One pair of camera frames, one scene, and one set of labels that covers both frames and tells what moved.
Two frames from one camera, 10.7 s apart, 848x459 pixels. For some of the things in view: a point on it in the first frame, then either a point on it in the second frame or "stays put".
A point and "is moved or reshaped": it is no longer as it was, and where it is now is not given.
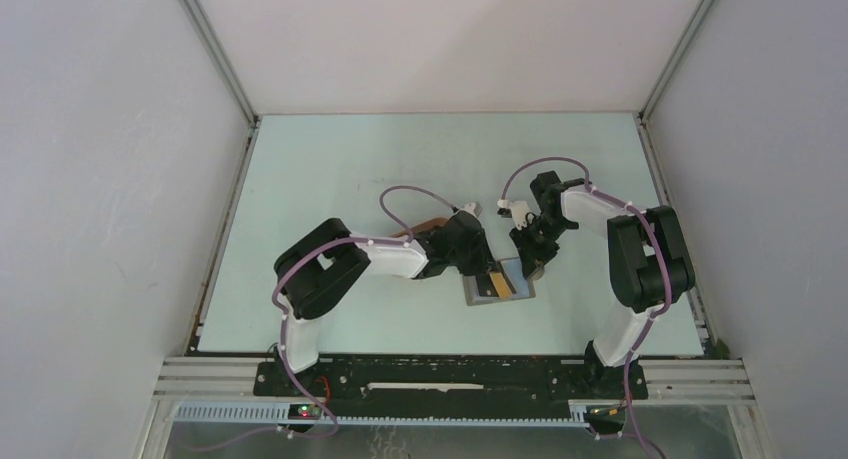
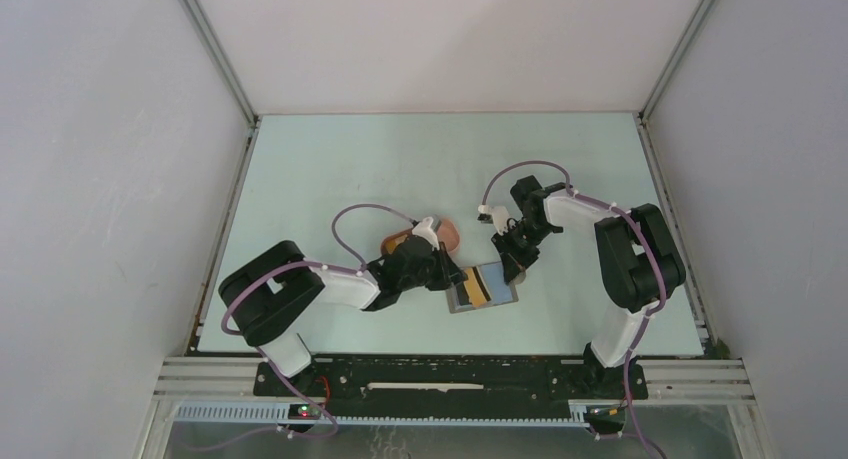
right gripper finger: [546, 251] → [530, 253]
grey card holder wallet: [508, 283] is moved or reshaped
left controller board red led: [304, 411] stays put
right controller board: [606, 413] stays put
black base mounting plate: [449, 386] stays put
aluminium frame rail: [667, 379] stays put
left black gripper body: [472, 261] → [434, 268]
